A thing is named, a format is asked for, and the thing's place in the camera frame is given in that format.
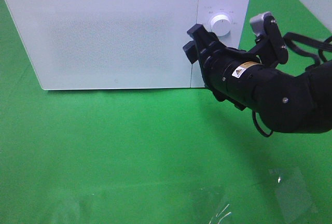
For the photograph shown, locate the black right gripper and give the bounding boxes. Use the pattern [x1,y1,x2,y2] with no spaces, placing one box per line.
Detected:
[183,24,262,110]

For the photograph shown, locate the white microwave door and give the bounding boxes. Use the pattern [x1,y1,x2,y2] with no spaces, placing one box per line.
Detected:
[5,0,197,90]

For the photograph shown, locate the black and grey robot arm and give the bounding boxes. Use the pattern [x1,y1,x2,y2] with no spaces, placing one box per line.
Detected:
[183,24,331,133]

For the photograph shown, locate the upper white microwave knob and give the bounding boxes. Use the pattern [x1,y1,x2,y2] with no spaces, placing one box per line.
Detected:
[210,13,231,37]

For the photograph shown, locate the green table cloth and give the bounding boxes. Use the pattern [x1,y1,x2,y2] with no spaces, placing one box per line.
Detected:
[1,1,331,223]

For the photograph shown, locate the black camera cable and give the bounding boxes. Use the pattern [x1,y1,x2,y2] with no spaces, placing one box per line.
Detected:
[251,32,332,138]

